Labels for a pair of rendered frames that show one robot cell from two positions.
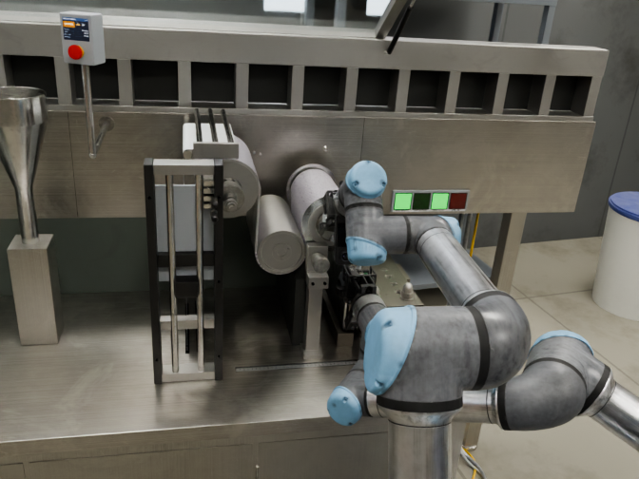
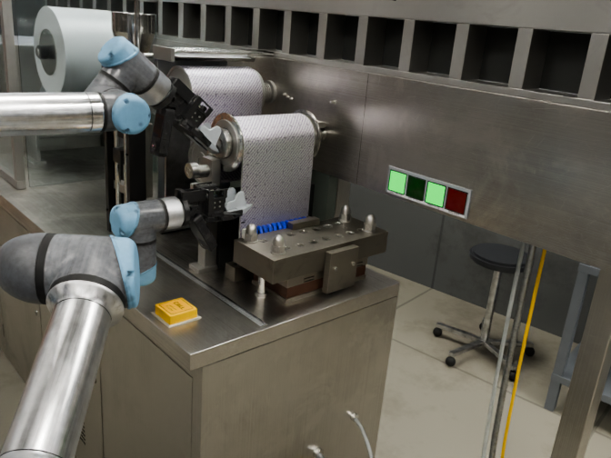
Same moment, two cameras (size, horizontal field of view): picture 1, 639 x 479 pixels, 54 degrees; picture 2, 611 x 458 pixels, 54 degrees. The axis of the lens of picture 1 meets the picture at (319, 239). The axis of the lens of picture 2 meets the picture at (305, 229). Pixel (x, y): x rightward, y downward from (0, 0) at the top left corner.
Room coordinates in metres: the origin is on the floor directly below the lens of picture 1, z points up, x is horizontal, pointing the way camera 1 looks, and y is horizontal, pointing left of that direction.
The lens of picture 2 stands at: (0.88, -1.42, 1.56)
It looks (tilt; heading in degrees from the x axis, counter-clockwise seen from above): 19 degrees down; 60
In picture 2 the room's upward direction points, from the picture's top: 5 degrees clockwise
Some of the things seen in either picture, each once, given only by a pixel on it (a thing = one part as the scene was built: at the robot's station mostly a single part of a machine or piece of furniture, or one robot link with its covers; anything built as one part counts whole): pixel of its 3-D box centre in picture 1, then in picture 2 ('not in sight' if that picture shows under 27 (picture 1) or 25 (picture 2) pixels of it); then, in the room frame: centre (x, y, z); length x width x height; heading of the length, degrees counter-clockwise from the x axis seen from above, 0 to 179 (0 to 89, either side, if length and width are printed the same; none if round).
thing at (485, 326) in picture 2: not in sight; (486, 303); (3.07, 0.48, 0.28); 0.52 x 0.50 x 0.56; 26
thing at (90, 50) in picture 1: (81, 38); not in sight; (1.34, 0.52, 1.66); 0.07 x 0.07 x 0.10; 82
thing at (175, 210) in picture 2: (368, 311); (169, 212); (1.26, -0.12, 1.11); 0.08 x 0.05 x 0.08; 103
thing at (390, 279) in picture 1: (373, 280); (314, 245); (1.63, -0.16, 1.00); 0.40 x 0.16 x 0.06; 13
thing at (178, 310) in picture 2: not in sight; (175, 311); (1.24, -0.23, 0.91); 0.07 x 0.07 x 0.02; 13
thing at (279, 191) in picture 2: (338, 252); (276, 194); (1.57, -0.06, 1.11); 0.23 x 0.01 x 0.18; 13
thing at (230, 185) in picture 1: (229, 194); not in sight; (1.36, 0.21, 1.34); 0.06 x 0.06 x 0.06; 13
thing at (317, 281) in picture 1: (315, 302); (204, 215); (1.39, 0.00, 1.05); 0.06 x 0.05 x 0.31; 13
